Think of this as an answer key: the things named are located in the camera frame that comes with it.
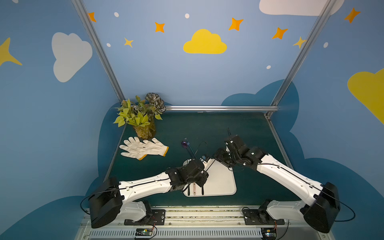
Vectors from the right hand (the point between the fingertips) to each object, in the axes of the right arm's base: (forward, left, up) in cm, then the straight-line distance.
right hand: (215, 155), depth 79 cm
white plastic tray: (-8, -4, -15) cm, 17 cm away
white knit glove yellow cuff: (+13, +38, -16) cm, 44 cm away
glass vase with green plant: (+26, +48, +3) cm, 54 cm away
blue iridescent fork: (+16, +17, -15) cm, 28 cm away
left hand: (-7, +4, -5) cm, 9 cm away
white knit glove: (+10, +52, -15) cm, 55 cm away
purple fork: (-13, +6, -17) cm, 22 cm away
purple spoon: (+16, +19, -15) cm, 29 cm away
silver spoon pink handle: (-13, +11, -16) cm, 23 cm away
